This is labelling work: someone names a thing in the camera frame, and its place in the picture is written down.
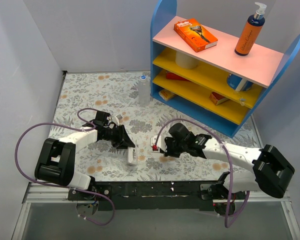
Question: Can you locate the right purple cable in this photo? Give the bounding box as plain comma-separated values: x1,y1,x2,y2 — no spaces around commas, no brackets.
153,118,251,229

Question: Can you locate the white remote control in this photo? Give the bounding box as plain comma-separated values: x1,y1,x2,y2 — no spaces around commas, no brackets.
127,147,138,166

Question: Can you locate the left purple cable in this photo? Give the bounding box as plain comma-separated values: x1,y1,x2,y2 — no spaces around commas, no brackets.
14,107,116,226

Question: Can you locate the orange pump lotion bottle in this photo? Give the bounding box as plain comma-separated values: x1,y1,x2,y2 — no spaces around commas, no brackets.
234,2,267,56

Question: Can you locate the purple cable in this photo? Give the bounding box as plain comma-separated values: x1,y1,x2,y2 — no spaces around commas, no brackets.
153,118,251,229
14,107,116,226

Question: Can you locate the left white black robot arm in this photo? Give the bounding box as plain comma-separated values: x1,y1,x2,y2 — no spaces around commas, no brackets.
34,111,138,200

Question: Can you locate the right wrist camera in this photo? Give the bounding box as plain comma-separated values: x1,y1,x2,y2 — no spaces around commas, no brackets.
150,135,167,153

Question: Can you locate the orange razor box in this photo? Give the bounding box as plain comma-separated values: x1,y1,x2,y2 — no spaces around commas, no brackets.
173,18,218,53

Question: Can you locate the floral patterned table mat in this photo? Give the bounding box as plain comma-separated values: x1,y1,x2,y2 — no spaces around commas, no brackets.
36,71,270,182

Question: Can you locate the aluminium frame rail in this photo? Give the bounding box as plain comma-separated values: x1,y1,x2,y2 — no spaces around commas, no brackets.
12,184,300,240

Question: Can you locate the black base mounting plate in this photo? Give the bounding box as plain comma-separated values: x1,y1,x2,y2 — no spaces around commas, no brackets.
67,179,247,213

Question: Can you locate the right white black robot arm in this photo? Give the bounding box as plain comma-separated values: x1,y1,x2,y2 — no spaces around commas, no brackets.
158,122,295,199

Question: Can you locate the white paper roll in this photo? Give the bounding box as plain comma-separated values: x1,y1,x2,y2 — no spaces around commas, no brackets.
175,51,199,70

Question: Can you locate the blue shelf with coloured boards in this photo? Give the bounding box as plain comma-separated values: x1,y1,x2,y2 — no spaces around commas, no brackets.
150,0,300,137

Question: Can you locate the white orange small box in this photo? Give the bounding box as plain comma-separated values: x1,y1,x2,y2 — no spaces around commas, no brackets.
158,89,176,101

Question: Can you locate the clear plastic water bottle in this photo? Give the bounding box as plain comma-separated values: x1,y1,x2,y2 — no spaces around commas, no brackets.
137,75,151,106

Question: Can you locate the red flat box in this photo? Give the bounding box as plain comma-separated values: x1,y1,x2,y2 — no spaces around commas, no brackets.
165,71,188,81

